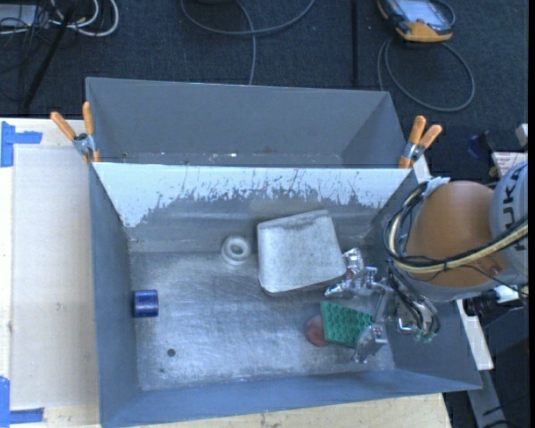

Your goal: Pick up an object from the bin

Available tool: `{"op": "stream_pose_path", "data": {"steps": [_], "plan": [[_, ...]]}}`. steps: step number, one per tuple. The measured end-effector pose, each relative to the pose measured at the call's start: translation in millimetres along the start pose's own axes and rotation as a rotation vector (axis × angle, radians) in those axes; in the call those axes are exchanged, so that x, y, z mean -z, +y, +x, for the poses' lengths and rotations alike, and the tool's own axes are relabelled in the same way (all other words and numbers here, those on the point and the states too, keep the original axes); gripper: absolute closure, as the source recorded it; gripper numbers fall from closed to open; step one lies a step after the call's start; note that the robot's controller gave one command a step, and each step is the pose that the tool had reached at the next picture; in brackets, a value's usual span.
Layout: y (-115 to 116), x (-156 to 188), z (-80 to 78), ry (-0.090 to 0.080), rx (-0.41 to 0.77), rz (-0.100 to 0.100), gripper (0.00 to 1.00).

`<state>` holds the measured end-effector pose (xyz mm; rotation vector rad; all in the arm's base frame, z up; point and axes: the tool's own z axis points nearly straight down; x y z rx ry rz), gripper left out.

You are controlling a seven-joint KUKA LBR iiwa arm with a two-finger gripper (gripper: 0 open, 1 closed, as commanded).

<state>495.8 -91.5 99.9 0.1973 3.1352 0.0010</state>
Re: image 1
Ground blue cylinder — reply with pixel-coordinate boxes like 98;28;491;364
131;289;161;319

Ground red-brown round disc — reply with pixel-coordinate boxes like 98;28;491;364
304;315;330;348

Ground white ring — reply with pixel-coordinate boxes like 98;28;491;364
221;235;252;266

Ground crumpled silver foil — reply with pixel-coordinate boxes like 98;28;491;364
324;246;372;300

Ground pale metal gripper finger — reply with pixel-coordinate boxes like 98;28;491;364
353;324;388;365
348;266;384;297

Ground black cylinder on white bracket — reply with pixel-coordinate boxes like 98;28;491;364
465;284;520;317

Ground grey metal bin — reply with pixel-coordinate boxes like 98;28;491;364
84;76;483;428

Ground pale grey box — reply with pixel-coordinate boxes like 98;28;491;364
256;208;349;295

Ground green studded flat block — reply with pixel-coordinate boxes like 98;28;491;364
318;300;374;348

